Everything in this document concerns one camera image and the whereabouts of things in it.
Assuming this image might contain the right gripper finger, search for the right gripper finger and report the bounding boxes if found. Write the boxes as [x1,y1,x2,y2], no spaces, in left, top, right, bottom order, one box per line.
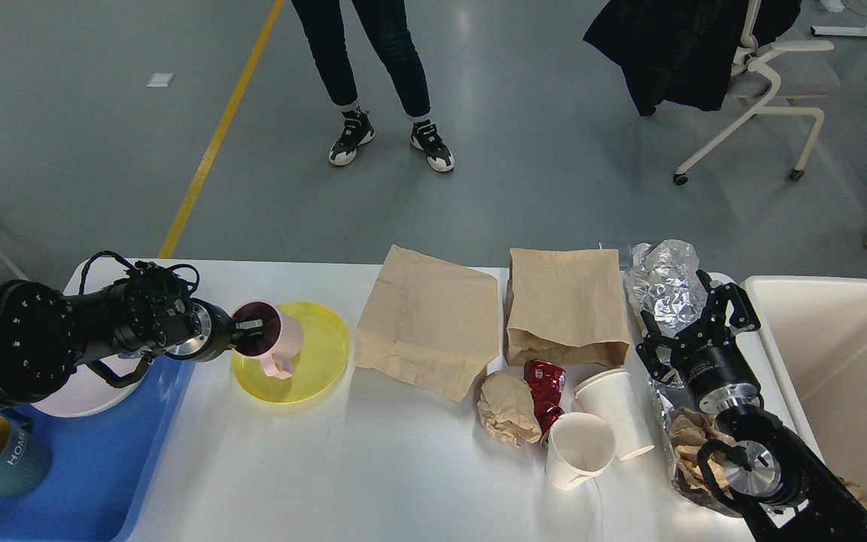
[635,311,687,385]
[695,269,761,346]

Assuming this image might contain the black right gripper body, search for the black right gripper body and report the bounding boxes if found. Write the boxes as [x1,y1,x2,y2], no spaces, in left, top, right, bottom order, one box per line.
[677,342,762,414]

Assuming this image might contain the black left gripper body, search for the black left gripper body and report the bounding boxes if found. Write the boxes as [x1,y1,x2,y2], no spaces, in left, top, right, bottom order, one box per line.
[166,298,236,361]

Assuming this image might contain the pink ribbed mug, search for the pink ribbed mug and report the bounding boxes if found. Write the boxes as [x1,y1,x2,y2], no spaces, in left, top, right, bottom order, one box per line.
[232,301,304,379]

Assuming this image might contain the yellow plastic plate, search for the yellow plastic plate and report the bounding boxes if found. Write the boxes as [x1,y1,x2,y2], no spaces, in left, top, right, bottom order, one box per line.
[231,301,350,404]

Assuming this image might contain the teal mug yellow inside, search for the teal mug yellow inside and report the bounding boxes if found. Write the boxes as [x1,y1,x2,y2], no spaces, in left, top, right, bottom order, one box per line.
[0,409,52,498]

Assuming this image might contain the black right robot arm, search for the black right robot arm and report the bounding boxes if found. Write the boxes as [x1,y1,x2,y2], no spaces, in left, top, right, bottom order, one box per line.
[636,270,867,541]

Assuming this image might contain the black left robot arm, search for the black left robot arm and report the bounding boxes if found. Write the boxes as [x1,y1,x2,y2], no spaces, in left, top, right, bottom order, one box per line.
[0,251,269,409]

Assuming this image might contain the foil bag with paper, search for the foil bag with paper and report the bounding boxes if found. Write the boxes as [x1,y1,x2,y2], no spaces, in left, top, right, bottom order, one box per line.
[646,377,740,518]

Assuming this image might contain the lying white paper cup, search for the lying white paper cup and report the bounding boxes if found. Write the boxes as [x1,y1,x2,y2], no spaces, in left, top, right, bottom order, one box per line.
[574,368,655,461]

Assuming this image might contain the crumpled aluminium foil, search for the crumpled aluminium foil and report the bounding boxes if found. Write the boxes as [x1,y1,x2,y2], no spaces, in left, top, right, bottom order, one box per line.
[624,239,707,337]

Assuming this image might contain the right brown paper bag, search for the right brown paper bag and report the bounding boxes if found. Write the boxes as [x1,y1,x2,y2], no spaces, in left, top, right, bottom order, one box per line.
[503,249,631,368]

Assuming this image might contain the brown paper bag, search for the brown paper bag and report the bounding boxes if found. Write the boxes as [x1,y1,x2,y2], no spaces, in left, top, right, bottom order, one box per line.
[503,249,631,368]
[354,245,501,402]

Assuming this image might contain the white plastic bin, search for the white plastic bin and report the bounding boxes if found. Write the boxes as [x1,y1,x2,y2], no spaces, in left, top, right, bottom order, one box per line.
[743,276,867,498]

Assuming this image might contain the crushed red can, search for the crushed red can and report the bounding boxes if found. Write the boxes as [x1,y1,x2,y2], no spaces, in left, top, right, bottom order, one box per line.
[524,359,565,449]

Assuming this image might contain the upright white paper cup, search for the upright white paper cup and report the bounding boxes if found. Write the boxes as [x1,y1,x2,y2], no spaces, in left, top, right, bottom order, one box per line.
[545,412,616,490]

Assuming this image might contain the white pink plate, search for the white pink plate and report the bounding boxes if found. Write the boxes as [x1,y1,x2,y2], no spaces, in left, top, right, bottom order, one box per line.
[32,366,138,418]

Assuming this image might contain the crumpled brown paper ball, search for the crumpled brown paper ball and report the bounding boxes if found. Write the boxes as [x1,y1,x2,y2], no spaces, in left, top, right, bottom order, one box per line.
[477,370,543,447]

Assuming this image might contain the blue plastic tray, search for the blue plastic tray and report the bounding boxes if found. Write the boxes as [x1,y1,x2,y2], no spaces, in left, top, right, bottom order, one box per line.
[0,357,193,541]

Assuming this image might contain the left brown paper bag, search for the left brown paper bag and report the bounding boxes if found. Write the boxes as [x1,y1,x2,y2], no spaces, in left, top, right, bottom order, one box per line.
[354,245,501,402]

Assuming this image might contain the white office chair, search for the white office chair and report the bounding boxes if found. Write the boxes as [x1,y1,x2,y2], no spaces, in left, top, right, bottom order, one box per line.
[672,1,839,186]

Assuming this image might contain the black jacket on chair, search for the black jacket on chair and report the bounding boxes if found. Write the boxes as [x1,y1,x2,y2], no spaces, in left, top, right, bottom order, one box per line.
[583,0,802,117]

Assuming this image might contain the standing person legs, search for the standing person legs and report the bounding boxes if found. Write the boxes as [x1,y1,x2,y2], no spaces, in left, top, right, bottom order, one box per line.
[292,0,455,174]

